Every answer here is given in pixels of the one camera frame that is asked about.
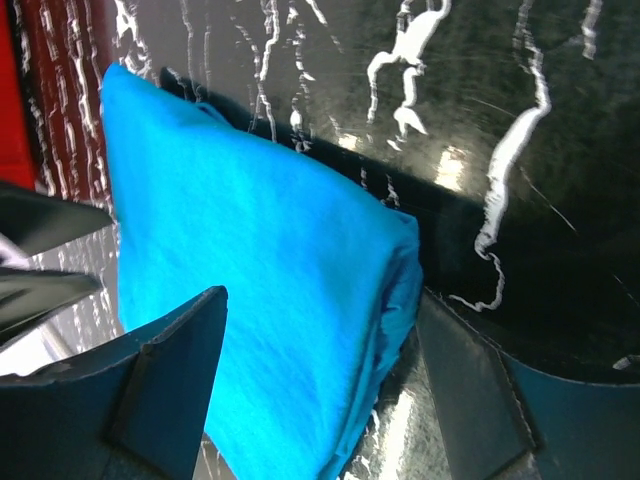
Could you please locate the red plastic bin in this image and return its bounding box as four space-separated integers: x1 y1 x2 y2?
0 1 36 190

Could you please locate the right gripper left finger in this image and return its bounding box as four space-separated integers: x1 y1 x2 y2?
1 286 228 479

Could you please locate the blue t shirt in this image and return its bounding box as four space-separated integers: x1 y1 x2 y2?
101 64 423 479

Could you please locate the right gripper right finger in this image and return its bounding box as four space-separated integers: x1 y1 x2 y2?
417 291 639 479

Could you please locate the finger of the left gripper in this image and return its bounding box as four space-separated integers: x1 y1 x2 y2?
1 181 113 256
1 269 102 333

